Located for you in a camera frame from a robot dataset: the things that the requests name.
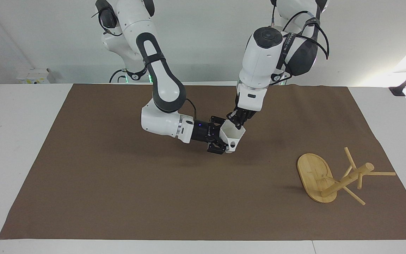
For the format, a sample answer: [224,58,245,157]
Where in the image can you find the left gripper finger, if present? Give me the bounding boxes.
[227,109,242,125]
[238,110,257,129]

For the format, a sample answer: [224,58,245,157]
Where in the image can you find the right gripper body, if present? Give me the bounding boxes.
[191,120,222,144]

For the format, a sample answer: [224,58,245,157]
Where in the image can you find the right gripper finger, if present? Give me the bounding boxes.
[210,115,227,129]
[207,138,229,155]

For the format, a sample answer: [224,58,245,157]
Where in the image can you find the white cup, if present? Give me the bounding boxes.
[220,120,246,154]

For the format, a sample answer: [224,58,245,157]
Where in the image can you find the wooden cup rack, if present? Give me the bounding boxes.
[297,147,396,206]

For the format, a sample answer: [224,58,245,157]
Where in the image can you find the white box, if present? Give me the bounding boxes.
[16,68,50,85]

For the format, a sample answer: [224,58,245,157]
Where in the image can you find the black cable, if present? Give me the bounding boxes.
[109,68,128,84]
[282,10,331,60]
[184,98,197,120]

